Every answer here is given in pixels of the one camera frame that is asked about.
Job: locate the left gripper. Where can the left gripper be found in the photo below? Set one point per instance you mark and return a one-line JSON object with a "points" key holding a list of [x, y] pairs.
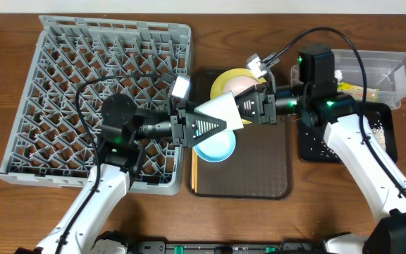
{"points": [[177, 129]]}

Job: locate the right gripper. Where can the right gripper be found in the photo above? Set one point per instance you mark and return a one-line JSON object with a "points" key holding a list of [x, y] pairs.
{"points": [[269, 106]]}

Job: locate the white pink bowl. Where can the white pink bowl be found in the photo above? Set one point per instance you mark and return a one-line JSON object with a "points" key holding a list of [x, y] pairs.
{"points": [[238, 84]]}

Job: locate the white cup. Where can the white cup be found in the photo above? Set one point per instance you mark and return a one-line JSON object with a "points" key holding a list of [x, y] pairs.
{"points": [[224, 108]]}

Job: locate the white tissue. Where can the white tissue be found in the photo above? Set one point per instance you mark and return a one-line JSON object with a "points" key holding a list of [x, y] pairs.
{"points": [[338, 75]]}

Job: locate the food scraps pile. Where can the food scraps pile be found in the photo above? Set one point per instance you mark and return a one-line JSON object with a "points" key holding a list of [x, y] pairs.
{"points": [[380, 136]]}

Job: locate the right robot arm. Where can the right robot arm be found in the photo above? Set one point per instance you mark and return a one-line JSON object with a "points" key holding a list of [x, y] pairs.
{"points": [[339, 119]]}

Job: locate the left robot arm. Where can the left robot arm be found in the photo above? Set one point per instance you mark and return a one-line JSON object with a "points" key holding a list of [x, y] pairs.
{"points": [[119, 159]]}

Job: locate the black waste tray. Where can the black waste tray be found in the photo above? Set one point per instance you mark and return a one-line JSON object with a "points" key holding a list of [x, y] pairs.
{"points": [[314, 149]]}

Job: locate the grey dishwasher rack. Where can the grey dishwasher rack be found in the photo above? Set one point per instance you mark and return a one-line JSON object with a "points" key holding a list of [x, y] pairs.
{"points": [[78, 63]]}

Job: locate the wooden chopstick right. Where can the wooden chopstick right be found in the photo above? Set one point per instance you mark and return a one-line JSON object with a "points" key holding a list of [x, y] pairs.
{"points": [[196, 173]]}

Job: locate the wooden chopstick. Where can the wooden chopstick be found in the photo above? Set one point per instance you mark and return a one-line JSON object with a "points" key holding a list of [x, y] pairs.
{"points": [[196, 173], [192, 173]]}

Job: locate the blue bowl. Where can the blue bowl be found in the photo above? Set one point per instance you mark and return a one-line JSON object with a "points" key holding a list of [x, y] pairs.
{"points": [[217, 148]]}

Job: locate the yellow plate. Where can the yellow plate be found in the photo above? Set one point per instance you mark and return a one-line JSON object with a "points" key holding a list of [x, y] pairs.
{"points": [[222, 79]]}

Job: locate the wooden chopstick left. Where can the wooden chopstick left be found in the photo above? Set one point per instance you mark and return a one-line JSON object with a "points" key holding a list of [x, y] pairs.
{"points": [[192, 173]]}

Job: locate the brown serving tray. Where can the brown serving tray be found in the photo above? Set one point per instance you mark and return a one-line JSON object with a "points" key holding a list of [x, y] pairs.
{"points": [[261, 166]]}

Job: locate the clear plastic bin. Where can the clear plastic bin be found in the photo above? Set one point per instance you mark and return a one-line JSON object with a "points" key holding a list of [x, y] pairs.
{"points": [[385, 71]]}

